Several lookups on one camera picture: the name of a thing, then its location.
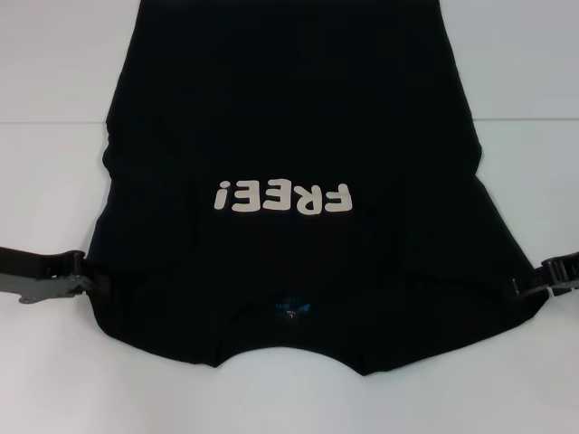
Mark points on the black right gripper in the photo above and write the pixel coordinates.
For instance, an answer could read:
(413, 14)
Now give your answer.
(570, 278)

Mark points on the black T-shirt with FREE print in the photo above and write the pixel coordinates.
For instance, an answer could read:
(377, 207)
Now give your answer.
(289, 113)

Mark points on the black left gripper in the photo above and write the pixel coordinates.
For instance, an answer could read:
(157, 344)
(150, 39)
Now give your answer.
(40, 276)

